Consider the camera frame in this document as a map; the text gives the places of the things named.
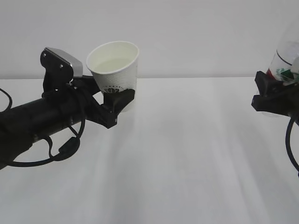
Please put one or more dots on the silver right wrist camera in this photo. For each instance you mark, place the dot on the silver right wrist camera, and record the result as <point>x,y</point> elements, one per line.
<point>295,70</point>

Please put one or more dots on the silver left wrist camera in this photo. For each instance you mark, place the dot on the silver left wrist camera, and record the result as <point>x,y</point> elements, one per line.
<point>60,63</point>

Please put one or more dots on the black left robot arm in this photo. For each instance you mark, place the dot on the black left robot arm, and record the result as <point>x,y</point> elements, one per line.
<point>67,101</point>

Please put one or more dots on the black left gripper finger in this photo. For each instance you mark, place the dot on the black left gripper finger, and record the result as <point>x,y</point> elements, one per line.
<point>88,83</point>
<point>120,102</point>

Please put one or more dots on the white paper cup green logo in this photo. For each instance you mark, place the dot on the white paper cup green logo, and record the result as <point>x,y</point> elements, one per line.
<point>114,66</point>

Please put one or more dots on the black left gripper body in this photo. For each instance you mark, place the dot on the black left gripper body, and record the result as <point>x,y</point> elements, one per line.
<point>103,114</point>

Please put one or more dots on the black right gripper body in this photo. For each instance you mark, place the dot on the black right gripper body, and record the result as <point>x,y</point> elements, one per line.
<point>283,102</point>

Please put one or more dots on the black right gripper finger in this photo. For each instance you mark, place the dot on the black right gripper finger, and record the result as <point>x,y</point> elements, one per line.
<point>266,84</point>

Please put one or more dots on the clear Nongfu Spring water bottle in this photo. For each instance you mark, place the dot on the clear Nongfu Spring water bottle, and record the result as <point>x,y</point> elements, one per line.
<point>286,52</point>

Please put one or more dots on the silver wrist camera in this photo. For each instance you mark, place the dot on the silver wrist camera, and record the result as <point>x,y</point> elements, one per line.
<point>60,63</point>
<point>295,70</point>

